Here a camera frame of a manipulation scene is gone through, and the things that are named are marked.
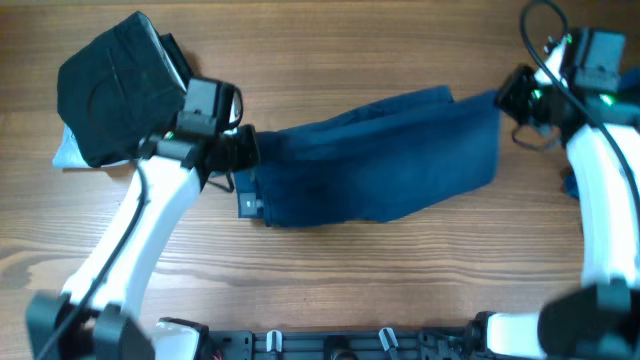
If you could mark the right white rail clip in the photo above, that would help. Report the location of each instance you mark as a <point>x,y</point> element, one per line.
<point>388,339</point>

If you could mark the folded light grey garment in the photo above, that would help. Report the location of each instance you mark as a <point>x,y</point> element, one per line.
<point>67,152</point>

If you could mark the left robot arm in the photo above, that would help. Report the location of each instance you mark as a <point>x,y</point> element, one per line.
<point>96,314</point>

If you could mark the left white rail clip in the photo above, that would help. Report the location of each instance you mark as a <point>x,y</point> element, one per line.
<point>274,341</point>

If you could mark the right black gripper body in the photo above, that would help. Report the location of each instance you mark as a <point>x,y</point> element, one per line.
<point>524,99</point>

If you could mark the blue garment pile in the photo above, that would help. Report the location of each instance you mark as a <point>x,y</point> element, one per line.
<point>572,187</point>

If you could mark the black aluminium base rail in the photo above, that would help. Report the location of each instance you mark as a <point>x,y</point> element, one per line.
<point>424,344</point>

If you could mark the folded black garment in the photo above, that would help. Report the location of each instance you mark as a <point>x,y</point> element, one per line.
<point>115,90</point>

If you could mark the dark blue shorts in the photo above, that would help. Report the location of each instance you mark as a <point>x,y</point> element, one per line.
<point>379,162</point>

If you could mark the white rail clip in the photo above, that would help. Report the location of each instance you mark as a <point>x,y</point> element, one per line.
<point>274,341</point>
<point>388,339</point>

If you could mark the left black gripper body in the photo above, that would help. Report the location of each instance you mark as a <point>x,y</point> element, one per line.
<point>239,150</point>

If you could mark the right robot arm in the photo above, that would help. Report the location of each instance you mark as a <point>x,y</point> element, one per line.
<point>577,91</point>

